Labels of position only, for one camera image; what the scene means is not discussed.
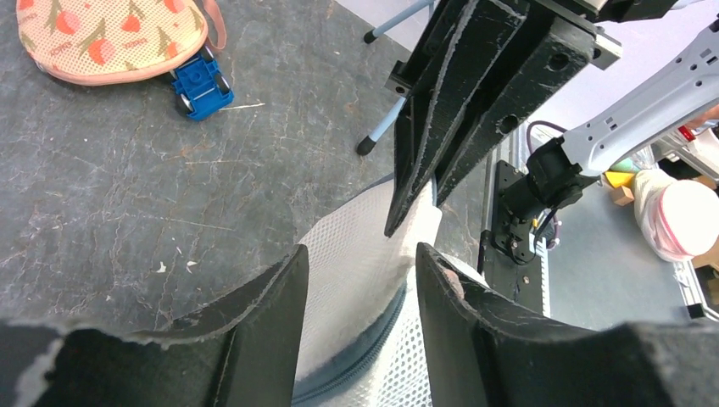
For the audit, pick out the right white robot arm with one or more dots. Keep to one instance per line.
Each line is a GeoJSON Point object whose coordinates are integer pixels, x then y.
{"type": "Point", "coordinates": [559, 170]}

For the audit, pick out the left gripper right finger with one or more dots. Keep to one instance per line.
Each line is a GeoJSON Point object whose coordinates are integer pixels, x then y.
{"type": "Point", "coordinates": [484, 350]}

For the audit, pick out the light blue slotted cable duct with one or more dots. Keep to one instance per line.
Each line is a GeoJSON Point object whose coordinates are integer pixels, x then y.
{"type": "Point", "coordinates": [543, 281]}

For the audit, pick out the light blue tripod stand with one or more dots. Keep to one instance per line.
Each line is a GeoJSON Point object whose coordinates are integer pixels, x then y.
{"type": "Point", "coordinates": [367, 144]}

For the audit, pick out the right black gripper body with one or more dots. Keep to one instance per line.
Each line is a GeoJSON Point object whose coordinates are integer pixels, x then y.
{"type": "Point", "coordinates": [535, 20]}

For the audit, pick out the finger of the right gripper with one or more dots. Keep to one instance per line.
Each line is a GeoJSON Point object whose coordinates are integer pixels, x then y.
{"type": "Point", "coordinates": [455, 63]}
{"type": "Point", "coordinates": [531, 81]}

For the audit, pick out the floral peach laundry bag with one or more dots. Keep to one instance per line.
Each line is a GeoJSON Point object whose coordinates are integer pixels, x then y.
{"type": "Point", "coordinates": [98, 43]}

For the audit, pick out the white mesh laundry bag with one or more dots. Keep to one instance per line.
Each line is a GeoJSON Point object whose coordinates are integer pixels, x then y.
{"type": "Point", "coordinates": [362, 341]}

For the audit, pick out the blue toy car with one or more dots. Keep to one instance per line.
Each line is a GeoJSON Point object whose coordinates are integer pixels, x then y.
{"type": "Point", "coordinates": [200, 87]}

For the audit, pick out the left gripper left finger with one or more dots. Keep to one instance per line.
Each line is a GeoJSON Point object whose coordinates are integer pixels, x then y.
{"type": "Point", "coordinates": [240, 350]}

